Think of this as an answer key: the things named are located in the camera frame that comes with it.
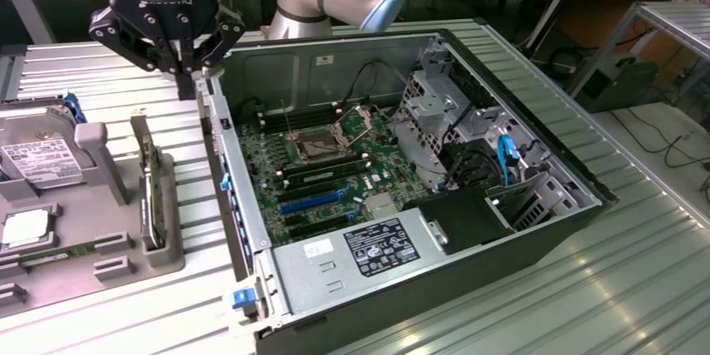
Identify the Nvidia graphics card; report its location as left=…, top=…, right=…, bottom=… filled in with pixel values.
left=128, top=108, right=171, bottom=250

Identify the blue disk carrier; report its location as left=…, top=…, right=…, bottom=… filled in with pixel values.
left=62, top=89, right=90, bottom=126

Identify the grey aluminium profile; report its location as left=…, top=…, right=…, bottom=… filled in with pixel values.
left=0, top=43, right=28, bottom=103

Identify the black RAM slot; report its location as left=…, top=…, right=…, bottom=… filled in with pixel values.
left=258, top=101, right=341, bottom=118
left=279, top=157, right=371, bottom=178
left=277, top=153, right=369, bottom=174
left=259, top=106, right=342, bottom=123
left=261, top=116, right=345, bottom=134
left=261, top=111, right=343, bottom=128

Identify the thin socket locking lever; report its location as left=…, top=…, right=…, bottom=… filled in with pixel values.
left=281, top=99, right=297, bottom=141

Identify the silver hard disk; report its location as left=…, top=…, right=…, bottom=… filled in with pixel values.
left=0, top=99, right=90, bottom=190

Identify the CPU socket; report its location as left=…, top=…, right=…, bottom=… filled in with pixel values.
left=293, top=127, right=350, bottom=164

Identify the silver socket cover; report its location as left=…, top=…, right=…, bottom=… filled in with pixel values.
left=330, top=105, right=385, bottom=149

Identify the blue card retention latch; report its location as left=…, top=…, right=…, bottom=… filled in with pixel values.
left=218, top=154, right=249, bottom=254

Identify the green RAM stick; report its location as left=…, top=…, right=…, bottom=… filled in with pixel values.
left=0, top=244, right=95, bottom=269
left=285, top=159, right=371, bottom=189

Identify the long black expansion slot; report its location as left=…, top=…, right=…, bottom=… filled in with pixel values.
left=287, top=215, right=350, bottom=234
left=275, top=185, right=341, bottom=204
left=289, top=228, right=338, bottom=244

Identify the blue expansion slot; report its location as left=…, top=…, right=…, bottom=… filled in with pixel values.
left=279, top=192, right=343, bottom=215

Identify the green motherboard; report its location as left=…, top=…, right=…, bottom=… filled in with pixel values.
left=237, top=105, right=443, bottom=247

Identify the grey parts rack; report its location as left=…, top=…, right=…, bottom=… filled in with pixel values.
left=0, top=121, right=187, bottom=318

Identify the silver CPU chip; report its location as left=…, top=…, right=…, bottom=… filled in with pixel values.
left=0, top=210, right=56, bottom=249

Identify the silver chipset heatsink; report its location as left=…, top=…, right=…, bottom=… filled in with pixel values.
left=363, top=195, right=399, bottom=214

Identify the grey power supply unit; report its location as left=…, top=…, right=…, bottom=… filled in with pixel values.
left=270, top=207, right=451, bottom=317

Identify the black stand pole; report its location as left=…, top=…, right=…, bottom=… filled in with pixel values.
left=523, top=0, right=601, bottom=51

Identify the black plastic air shroud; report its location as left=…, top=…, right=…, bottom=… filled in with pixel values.
left=402, top=188, right=517, bottom=256

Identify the blue case latch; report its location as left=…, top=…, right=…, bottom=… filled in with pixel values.
left=229, top=288, right=255, bottom=310

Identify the silver slotted disk bay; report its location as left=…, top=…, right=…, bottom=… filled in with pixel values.
left=485, top=171, right=576, bottom=234

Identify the black equipment box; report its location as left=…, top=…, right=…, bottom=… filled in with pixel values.
left=570, top=55, right=661, bottom=114

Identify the black open PC case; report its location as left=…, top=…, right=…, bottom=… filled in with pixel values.
left=194, top=28, right=621, bottom=355

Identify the thin black wire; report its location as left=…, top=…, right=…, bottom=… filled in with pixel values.
left=342, top=61, right=415, bottom=111

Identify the black wire bundle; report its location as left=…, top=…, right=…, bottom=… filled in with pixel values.
left=441, top=141, right=510, bottom=192

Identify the blue disk wire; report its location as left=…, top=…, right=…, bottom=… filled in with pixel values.
left=497, top=133, right=522, bottom=188

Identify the metal frame table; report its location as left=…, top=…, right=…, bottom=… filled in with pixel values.
left=565, top=0, right=710, bottom=109

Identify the black floor cable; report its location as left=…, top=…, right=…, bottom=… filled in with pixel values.
left=626, top=107, right=710, bottom=170

